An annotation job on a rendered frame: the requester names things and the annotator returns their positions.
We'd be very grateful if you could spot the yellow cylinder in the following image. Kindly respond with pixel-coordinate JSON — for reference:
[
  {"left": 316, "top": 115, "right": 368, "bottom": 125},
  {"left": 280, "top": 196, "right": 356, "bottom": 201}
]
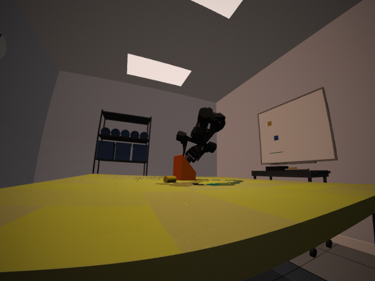
[{"left": 163, "top": 176, "right": 176, "bottom": 183}]

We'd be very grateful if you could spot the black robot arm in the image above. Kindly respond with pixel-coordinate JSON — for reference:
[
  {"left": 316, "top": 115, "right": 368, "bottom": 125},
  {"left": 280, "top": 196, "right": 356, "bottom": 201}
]
[{"left": 185, "top": 107, "right": 225, "bottom": 163}]

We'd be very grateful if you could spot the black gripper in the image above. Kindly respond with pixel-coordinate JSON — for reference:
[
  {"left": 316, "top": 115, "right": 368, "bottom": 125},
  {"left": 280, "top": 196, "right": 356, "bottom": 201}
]
[{"left": 176, "top": 131, "right": 217, "bottom": 161}]

